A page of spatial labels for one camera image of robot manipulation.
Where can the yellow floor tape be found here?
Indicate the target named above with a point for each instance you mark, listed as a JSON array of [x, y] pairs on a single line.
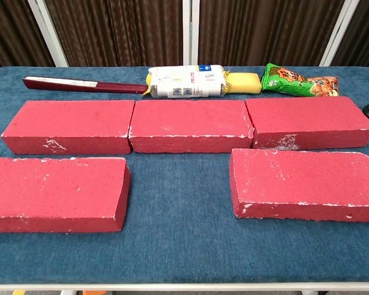
[[18, 292]]

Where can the yellow sponge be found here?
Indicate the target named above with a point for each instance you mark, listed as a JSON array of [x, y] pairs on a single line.
[[246, 83]]

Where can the white plastic wrapped packet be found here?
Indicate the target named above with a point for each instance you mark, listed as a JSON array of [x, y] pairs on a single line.
[[184, 81]]

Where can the dark red folded fan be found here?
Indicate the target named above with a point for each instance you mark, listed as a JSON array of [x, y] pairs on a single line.
[[110, 87]]

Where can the red brick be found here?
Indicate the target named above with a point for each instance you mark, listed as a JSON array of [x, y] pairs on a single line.
[[301, 178], [187, 123], [67, 123], [49, 190], [304, 116]]

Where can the blue felt table cover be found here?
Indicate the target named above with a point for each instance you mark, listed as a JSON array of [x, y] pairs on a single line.
[[178, 246]]

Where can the green orange snack bag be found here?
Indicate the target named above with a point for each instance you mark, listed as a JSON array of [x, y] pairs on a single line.
[[283, 81]]

